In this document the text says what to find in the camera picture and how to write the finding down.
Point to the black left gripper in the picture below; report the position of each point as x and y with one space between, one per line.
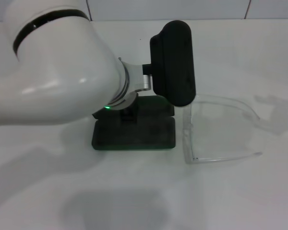
110 113

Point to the green glasses case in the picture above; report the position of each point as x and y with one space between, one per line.
146 136

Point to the clear white glasses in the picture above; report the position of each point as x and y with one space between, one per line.
187 134

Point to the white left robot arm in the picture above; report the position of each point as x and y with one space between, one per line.
50 72

